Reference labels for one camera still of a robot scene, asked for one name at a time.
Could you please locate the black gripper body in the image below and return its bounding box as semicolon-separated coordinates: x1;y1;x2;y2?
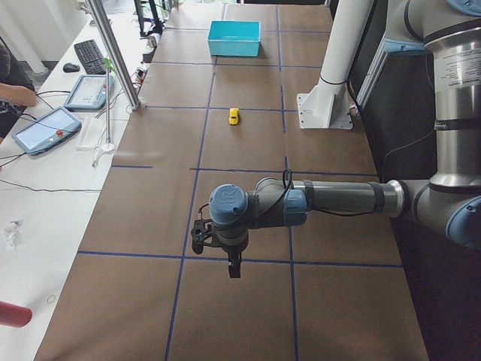
223;240;247;262

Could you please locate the yellow beetle toy car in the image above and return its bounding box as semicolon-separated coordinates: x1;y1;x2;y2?
228;108;240;126

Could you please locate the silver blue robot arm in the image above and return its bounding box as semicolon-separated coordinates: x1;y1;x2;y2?
191;1;480;278

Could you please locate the light blue plastic bin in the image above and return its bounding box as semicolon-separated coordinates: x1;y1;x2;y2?
207;20;261;57

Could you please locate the far teach pendant tablet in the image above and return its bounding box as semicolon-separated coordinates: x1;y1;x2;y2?
64;74;107;111

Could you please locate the teach pendant tablet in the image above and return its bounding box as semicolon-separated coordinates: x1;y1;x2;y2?
64;74;107;111
12;107;82;156

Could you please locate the near teach pendant tablet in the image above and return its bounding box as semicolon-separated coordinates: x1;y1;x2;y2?
12;107;82;156

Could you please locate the crumpled white paper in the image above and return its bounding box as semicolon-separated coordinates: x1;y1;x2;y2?
2;219;23;250

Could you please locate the red cylinder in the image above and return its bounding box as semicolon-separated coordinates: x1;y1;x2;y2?
0;301;32;328

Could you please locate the black keyboard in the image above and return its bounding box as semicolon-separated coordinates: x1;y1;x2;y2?
74;39;106;74

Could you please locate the black computer mouse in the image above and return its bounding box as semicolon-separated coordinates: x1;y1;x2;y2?
62;62;80;73

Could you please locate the white camera mast pole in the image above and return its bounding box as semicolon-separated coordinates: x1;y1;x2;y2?
297;0;374;129

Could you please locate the green handled reacher grabber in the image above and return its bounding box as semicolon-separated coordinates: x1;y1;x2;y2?
92;57;115;168

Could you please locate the aluminium frame post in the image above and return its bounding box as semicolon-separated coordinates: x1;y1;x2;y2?
86;0;141;111

